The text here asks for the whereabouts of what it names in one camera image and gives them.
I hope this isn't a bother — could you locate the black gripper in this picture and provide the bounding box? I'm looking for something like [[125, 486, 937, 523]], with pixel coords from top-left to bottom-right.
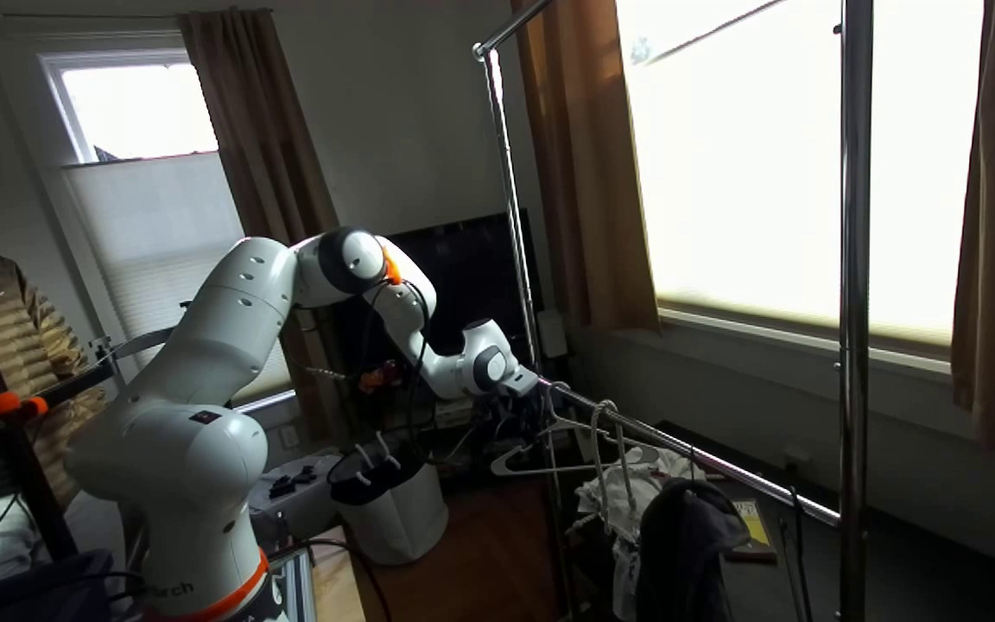
[[498, 387, 550, 436]]

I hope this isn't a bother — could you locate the white plastic coat hanger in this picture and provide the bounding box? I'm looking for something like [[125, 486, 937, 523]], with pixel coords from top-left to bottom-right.
[[487, 404, 622, 478]]

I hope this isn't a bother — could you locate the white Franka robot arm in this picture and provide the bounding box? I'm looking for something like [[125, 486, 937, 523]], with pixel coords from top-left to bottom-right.
[[66, 227, 543, 622]]

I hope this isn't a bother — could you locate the white waste bin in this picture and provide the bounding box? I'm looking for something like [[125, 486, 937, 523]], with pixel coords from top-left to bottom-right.
[[329, 443, 451, 567]]

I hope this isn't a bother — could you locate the black television screen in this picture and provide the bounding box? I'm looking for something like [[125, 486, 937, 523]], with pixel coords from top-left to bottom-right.
[[329, 215, 529, 373]]

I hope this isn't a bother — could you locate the dark hanging garment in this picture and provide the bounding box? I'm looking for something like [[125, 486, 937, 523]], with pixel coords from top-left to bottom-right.
[[637, 480, 745, 622]]

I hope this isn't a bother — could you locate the white cellular window blind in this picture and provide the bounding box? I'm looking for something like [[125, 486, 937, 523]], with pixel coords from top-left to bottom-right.
[[619, 0, 983, 347]]

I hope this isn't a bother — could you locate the small window blind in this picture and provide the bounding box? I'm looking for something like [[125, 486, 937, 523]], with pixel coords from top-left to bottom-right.
[[41, 48, 295, 408]]

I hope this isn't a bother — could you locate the black tripod with orange clamp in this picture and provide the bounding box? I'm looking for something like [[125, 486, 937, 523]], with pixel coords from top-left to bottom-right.
[[0, 237, 179, 567]]

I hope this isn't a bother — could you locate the chrome garment rack frame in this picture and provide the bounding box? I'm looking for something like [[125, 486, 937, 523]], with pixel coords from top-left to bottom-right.
[[469, 0, 873, 622]]

